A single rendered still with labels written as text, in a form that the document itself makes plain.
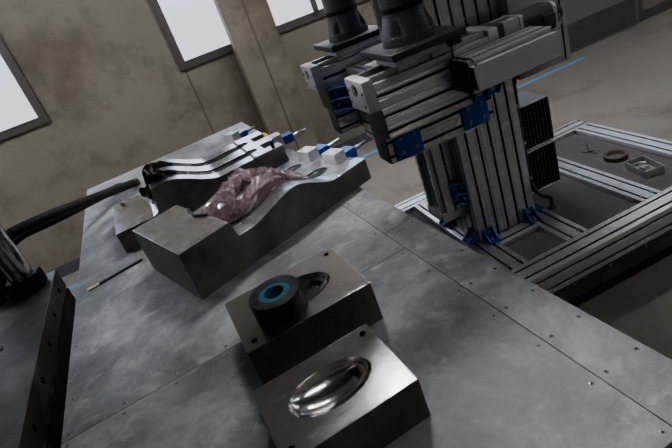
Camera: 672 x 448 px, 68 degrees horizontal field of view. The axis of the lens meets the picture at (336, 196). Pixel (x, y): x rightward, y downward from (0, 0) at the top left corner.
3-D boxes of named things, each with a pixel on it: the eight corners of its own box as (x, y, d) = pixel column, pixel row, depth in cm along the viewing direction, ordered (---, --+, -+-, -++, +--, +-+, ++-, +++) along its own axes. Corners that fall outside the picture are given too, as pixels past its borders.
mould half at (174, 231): (308, 169, 144) (295, 134, 139) (371, 178, 124) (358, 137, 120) (154, 269, 118) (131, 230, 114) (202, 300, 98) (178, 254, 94)
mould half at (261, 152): (268, 155, 168) (252, 118, 163) (293, 172, 145) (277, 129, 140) (123, 222, 155) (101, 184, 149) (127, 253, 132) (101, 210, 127)
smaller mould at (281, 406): (377, 355, 70) (365, 322, 68) (431, 415, 59) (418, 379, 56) (269, 423, 65) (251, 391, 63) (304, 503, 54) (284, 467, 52)
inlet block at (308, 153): (336, 147, 144) (330, 130, 142) (347, 148, 140) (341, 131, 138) (302, 169, 137) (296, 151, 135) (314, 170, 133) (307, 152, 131)
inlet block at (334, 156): (362, 149, 136) (356, 131, 133) (374, 150, 132) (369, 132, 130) (327, 172, 129) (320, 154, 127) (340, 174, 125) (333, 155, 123)
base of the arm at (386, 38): (420, 29, 147) (411, -6, 143) (446, 29, 133) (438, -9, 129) (375, 47, 144) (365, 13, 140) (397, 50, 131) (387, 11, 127)
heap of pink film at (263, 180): (276, 171, 133) (265, 145, 130) (317, 178, 119) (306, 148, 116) (194, 223, 119) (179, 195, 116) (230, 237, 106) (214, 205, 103)
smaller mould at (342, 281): (342, 278, 90) (329, 246, 87) (383, 318, 76) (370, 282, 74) (240, 335, 84) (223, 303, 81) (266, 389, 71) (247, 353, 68)
